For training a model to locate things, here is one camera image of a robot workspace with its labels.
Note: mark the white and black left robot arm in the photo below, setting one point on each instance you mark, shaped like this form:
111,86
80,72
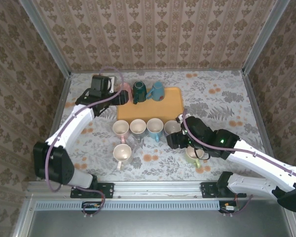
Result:
71,126

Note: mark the aluminium side rail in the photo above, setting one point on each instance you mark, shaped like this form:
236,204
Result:
256,111
56,121

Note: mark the light pink mug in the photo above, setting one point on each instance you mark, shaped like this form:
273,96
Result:
121,127

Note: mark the aluminium back rail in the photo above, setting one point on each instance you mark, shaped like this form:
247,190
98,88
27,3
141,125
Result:
162,71

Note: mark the aluminium corner post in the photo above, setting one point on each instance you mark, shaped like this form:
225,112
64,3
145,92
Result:
47,39
264,37

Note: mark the floral tablecloth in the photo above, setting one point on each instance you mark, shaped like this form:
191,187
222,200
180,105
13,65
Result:
236,84

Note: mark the light green mug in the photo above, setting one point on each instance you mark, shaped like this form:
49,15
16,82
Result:
190,160

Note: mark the cream white mug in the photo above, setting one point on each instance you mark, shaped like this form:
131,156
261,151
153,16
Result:
122,151

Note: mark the yellow plastic tray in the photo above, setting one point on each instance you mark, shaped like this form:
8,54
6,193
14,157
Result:
162,108

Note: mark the teal blue mug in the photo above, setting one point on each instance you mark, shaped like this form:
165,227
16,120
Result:
159,91

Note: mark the grey mug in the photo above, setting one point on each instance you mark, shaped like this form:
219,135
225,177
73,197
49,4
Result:
138,126

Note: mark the aluminium front rail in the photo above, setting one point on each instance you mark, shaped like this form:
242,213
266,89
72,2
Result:
158,188

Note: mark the light blue mug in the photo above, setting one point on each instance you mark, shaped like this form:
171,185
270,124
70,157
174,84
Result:
155,126

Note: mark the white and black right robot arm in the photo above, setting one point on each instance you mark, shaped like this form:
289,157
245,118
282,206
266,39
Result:
261,163

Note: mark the small connector board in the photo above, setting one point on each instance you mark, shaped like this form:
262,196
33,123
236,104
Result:
91,205
228,208

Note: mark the lavender mug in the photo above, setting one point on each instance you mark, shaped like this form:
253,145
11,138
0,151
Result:
170,127

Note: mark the dark green mug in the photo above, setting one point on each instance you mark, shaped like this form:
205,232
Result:
140,92

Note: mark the salmon pink mug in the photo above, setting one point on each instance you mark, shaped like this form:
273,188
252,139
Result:
125,87

